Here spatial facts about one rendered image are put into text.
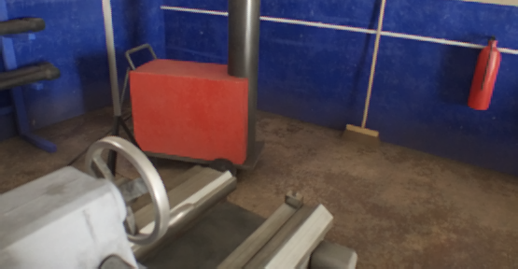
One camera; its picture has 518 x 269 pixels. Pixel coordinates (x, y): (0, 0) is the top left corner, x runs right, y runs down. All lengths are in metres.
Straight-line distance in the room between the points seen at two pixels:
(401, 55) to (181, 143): 2.01
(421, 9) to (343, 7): 0.68
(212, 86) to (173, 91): 0.30
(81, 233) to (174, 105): 2.18
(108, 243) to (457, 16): 3.14
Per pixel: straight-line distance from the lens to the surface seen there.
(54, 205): 0.64
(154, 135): 2.93
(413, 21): 3.48
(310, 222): 1.09
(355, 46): 3.64
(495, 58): 3.28
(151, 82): 2.78
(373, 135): 3.63
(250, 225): 1.26
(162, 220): 0.71
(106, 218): 0.66
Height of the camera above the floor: 1.50
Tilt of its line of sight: 23 degrees down
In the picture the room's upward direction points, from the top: 2 degrees clockwise
